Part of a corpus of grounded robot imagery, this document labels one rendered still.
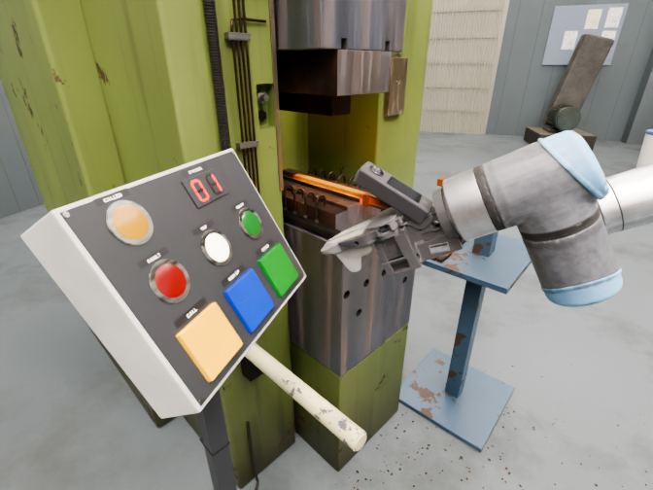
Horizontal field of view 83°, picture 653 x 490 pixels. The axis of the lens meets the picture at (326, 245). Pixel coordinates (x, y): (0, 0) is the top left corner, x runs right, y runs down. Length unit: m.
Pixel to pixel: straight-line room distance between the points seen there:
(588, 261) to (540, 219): 0.08
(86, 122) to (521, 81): 8.24
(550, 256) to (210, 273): 0.45
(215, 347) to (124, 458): 1.29
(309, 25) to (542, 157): 0.58
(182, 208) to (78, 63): 0.74
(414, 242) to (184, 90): 0.55
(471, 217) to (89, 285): 0.45
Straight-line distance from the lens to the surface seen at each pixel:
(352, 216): 1.03
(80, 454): 1.87
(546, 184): 0.49
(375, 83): 1.01
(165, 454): 1.73
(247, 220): 0.64
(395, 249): 0.55
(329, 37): 0.89
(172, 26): 0.84
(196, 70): 0.86
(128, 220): 0.50
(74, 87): 1.23
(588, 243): 0.53
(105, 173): 1.27
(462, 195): 0.50
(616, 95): 9.21
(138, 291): 0.48
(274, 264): 0.65
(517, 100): 8.86
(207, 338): 0.51
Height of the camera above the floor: 1.33
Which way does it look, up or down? 26 degrees down
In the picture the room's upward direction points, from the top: straight up
